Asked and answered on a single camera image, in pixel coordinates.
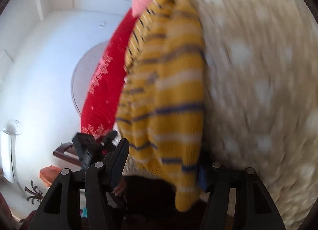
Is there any white bed headboard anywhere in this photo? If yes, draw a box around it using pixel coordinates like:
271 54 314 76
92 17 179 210
71 41 110 117

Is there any dark wooden furniture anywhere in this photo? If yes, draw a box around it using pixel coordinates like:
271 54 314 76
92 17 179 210
53 143 83 167

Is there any red embroidered pillow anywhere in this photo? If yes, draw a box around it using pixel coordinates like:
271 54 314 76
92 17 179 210
80 9 139 139

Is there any black ornate iron stand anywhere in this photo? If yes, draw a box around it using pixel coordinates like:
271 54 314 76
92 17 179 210
24 180 45 204

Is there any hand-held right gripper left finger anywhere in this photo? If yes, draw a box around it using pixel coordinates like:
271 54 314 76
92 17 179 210
28 138 130 230

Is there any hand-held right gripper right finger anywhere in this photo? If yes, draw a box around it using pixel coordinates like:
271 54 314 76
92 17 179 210
198 162 287 230

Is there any yellow striped knit sweater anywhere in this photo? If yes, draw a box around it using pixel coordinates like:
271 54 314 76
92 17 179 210
116 0 207 213

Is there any white air conditioner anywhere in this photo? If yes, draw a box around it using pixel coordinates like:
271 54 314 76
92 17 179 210
0 119 21 184

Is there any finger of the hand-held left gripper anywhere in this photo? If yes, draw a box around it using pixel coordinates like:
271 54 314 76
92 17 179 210
98 130 118 151

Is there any beige dotted bedspread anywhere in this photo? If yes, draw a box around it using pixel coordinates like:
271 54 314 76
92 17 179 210
185 0 318 230

